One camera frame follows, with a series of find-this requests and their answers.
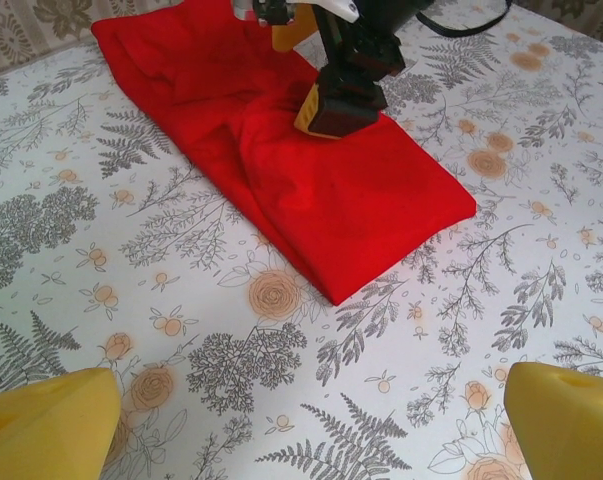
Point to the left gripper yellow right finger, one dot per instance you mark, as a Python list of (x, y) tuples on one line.
[(571, 425)]

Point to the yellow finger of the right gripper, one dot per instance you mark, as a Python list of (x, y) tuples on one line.
[(293, 37), (341, 115)]

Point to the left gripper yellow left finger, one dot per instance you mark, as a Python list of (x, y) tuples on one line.
[(46, 430)]

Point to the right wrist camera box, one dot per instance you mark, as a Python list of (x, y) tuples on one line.
[(266, 11)]

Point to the white camera bracket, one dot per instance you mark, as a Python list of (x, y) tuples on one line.
[(333, 9)]

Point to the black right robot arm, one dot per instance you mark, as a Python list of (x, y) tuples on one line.
[(406, 12)]

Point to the red t-shirt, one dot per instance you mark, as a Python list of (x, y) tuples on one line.
[(356, 210)]

